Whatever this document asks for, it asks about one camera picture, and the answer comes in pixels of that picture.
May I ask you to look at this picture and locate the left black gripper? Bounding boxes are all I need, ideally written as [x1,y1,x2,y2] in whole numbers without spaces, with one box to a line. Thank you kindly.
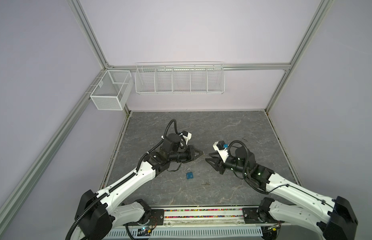
[169,144,203,163]

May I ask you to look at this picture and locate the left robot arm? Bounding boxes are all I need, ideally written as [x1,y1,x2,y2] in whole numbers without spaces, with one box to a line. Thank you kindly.
[65,119,203,240]

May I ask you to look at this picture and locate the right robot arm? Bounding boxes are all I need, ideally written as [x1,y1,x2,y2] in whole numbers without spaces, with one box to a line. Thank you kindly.
[206,140,358,240]

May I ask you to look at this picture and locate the blue padlock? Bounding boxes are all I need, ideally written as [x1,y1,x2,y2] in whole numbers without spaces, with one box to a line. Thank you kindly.
[186,169,194,180]

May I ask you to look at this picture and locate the white mesh box basket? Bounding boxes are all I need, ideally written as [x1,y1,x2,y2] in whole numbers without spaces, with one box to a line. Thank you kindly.
[90,70,134,111]

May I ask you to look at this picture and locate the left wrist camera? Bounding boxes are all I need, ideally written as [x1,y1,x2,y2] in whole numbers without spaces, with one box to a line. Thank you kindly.
[180,131,192,145]

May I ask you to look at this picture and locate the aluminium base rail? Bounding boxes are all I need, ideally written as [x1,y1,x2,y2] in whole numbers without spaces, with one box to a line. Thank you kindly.
[76,205,294,231]

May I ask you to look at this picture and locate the white vented cable duct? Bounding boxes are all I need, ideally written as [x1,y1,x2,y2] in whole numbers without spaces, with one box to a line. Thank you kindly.
[85,226,264,240]

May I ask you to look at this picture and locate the white wire shelf basket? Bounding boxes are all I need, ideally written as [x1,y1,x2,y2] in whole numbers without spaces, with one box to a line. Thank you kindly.
[135,62,226,95]

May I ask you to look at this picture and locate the aluminium frame profiles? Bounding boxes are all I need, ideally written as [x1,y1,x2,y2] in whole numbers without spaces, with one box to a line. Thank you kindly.
[0,0,336,232]

